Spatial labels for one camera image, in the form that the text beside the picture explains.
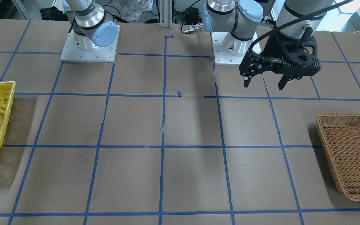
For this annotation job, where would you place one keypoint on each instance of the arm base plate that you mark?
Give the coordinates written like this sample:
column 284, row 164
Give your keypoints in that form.
column 229, row 51
column 78, row 48

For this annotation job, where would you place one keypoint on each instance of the aluminium frame post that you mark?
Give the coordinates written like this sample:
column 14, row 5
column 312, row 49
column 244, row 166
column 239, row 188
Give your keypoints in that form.
column 165, row 13

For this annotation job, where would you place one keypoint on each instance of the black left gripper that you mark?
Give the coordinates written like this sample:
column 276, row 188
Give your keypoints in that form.
column 269, row 47

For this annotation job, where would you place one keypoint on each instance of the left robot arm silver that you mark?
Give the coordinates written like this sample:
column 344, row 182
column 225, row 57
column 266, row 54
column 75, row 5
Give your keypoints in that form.
column 241, row 19

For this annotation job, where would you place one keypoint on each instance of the brown wicker basket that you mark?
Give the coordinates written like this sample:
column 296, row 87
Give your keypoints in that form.
column 339, row 134

